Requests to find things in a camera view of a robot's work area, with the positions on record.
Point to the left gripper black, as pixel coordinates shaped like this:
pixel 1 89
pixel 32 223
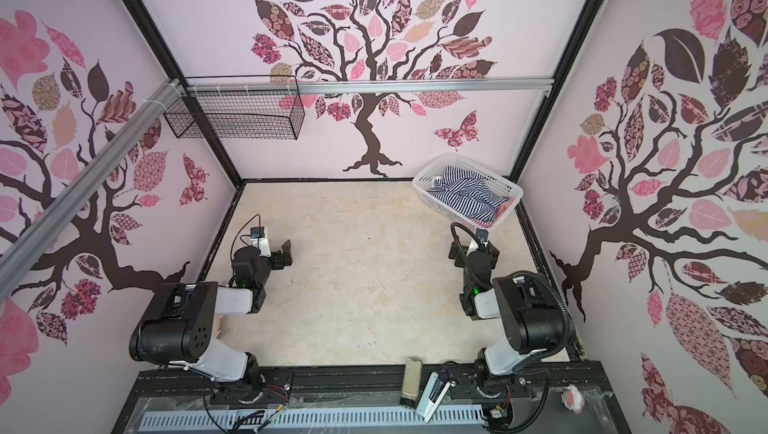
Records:
pixel 280 255

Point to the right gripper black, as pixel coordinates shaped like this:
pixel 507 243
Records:
pixel 475 248

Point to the blue white striped tank top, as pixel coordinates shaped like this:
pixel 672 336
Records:
pixel 467 193

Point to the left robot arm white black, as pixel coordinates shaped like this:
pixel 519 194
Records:
pixel 177 328

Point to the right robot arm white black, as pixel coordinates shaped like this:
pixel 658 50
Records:
pixel 536 323

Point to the white plastic laundry basket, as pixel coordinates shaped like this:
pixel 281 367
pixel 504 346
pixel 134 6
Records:
pixel 423 181

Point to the small beige rectangular block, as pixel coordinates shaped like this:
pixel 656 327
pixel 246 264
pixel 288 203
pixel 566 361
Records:
pixel 411 381

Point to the white black handheld device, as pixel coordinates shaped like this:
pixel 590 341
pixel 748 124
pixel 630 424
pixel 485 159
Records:
pixel 434 392

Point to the small pink white object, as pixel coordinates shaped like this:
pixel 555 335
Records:
pixel 573 399

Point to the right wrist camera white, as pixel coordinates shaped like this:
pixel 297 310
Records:
pixel 480 241

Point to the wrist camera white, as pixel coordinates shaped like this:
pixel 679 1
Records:
pixel 480 241
pixel 259 240

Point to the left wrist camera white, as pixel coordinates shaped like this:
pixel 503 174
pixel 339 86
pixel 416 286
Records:
pixel 259 240

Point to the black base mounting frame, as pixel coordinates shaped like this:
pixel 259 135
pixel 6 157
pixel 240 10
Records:
pixel 328 381

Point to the black wire mesh basket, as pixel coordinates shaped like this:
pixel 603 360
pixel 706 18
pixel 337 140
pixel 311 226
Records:
pixel 257 107

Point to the aluminium rail back horizontal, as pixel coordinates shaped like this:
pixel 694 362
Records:
pixel 372 85

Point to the white slotted cable duct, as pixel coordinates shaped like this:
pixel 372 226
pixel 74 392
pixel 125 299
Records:
pixel 310 420

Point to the aluminium rail left diagonal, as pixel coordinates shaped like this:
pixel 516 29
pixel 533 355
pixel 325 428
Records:
pixel 21 256

